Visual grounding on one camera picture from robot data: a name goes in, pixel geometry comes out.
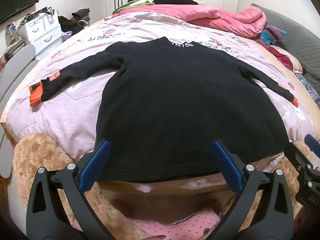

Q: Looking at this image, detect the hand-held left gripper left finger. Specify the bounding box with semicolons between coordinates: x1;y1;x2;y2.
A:
26;139;115;240

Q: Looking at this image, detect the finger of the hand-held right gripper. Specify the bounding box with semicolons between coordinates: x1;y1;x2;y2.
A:
284;142;313;173
304;133;320;156

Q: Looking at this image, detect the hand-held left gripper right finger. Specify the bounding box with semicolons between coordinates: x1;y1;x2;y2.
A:
211;139;294;240

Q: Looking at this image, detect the black sweater with orange cuffs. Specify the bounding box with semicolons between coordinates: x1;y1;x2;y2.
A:
29;36;299;183

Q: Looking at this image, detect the pile of dark clothes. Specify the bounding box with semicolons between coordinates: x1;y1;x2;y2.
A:
59;8;92;34

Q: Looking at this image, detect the pink strawberry print quilt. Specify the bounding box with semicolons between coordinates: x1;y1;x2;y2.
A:
0;11;320;165

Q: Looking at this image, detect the blue floral cloth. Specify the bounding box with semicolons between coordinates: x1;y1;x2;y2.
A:
295;72;320;105

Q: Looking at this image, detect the tan plush blanket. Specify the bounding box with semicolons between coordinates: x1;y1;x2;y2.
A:
11;132;313;240

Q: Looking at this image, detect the pink dotted cloth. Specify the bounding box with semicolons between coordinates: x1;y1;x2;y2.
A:
131;211;222;240

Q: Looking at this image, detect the red cloth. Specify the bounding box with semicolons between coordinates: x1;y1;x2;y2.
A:
269;44;300;72

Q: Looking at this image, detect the grey quilted headboard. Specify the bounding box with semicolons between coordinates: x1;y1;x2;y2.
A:
251;4;320;90

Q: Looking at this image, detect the colourful striped cloth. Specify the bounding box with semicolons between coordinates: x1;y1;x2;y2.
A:
257;24;288;47

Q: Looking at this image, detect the white drawer cabinet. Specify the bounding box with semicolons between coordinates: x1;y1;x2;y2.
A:
17;11;63;57

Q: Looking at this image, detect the bright pink comforter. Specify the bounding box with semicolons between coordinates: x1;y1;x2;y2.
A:
114;4;267;38

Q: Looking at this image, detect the green cloth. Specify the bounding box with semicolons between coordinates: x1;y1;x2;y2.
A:
112;0;155;14

